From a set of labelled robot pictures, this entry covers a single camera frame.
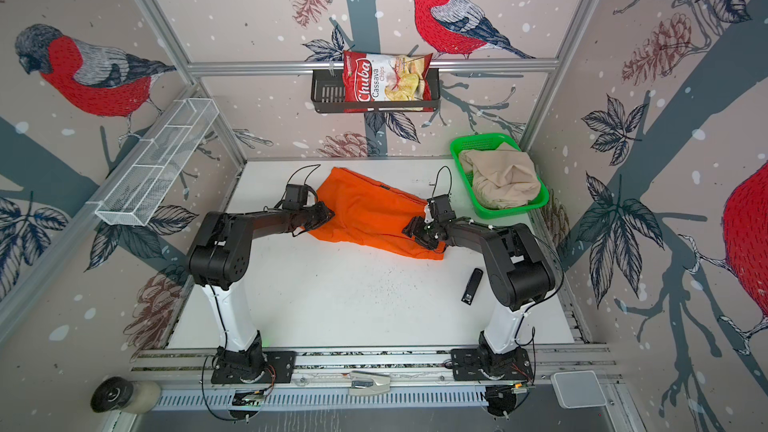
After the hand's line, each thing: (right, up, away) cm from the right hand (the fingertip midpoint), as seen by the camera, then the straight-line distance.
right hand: (405, 238), depth 96 cm
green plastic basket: (+34, +35, +22) cm, 53 cm away
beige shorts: (+33, +20, +4) cm, 39 cm away
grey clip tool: (-11, -30, -26) cm, 41 cm away
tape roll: (-61, -27, -34) cm, 75 cm away
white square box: (+40, -31, -26) cm, 57 cm away
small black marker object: (+19, -12, -12) cm, 25 cm away
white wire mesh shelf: (-68, +23, -18) cm, 74 cm away
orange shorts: (-12, +7, +4) cm, 14 cm away
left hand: (-25, +8, +5) cm, 27 cm away
